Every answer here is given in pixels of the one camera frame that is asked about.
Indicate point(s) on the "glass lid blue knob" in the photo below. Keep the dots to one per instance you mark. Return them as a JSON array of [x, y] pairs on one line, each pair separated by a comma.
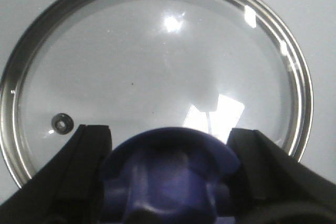
[[136, 65]]

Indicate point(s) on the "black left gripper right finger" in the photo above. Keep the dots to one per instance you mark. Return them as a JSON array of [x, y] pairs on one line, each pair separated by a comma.
[[272, 187]]

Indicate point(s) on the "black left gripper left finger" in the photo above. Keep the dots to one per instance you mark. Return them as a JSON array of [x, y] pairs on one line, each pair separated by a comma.
[[67, 189]]

